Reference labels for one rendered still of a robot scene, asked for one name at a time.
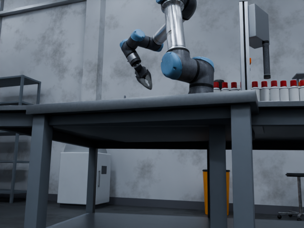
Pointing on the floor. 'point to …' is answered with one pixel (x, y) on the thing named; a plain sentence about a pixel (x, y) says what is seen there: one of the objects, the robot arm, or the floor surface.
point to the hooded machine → (82, 177)
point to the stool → (298, 197)
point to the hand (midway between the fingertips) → (149, 87)
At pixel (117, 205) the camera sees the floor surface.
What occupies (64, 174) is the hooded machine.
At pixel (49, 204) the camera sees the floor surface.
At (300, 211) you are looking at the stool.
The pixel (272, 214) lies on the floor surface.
